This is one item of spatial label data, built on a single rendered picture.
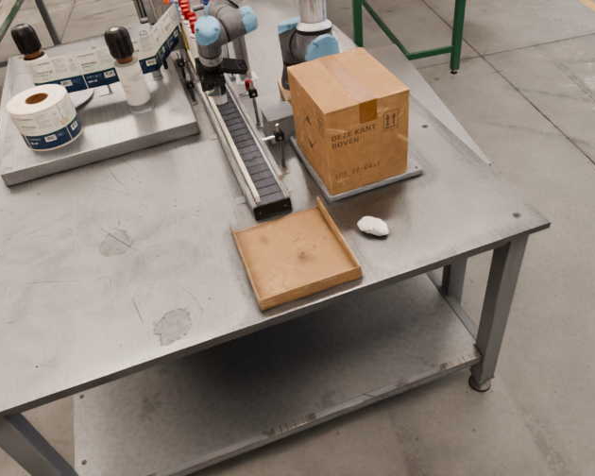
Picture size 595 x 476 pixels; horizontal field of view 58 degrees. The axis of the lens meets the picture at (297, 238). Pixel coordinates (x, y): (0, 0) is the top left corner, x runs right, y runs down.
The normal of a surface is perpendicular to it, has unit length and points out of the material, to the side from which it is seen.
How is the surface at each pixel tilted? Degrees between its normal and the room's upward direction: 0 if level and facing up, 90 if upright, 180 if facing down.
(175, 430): 0
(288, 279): 0
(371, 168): 90
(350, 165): 90
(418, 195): 0
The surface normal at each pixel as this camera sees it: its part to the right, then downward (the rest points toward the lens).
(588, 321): -0.11, -0.72
